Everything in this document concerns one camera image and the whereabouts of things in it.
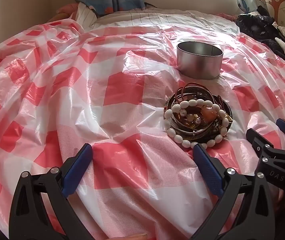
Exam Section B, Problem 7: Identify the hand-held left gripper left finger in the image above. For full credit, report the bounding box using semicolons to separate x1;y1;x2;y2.
9;144;94;240

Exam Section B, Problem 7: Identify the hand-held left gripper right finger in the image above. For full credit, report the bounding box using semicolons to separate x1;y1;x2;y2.
190;142;276;240

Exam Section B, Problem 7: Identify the thin metal bangle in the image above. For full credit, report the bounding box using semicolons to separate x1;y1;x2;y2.
170;115;220;134

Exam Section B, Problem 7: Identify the amber bead bracelet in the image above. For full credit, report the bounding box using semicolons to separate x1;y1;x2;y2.
177;106;220;128

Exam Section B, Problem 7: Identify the white pearl bracelet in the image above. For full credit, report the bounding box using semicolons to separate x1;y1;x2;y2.
164;99;229;148

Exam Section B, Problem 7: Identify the brown leather cord bracelet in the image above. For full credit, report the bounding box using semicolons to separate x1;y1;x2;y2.
174;82;219;105

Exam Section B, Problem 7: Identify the round metal tin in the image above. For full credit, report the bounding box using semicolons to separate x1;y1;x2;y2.
177;41;224;80

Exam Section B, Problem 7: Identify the red white checkered plastic sheet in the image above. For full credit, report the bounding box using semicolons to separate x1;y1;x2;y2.
0;17;285;240

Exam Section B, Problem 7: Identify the pile of dark clothes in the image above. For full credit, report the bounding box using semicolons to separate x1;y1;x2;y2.
236;6;285;70

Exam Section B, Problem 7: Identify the white striped pillow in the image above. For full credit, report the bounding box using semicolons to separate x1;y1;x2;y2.
76;4;98;27

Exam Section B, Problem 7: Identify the white bedsheet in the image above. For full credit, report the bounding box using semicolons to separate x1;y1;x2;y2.
92;7;240;34

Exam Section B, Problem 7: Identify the pink cloth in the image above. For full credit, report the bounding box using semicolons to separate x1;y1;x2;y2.
49;2;79;23

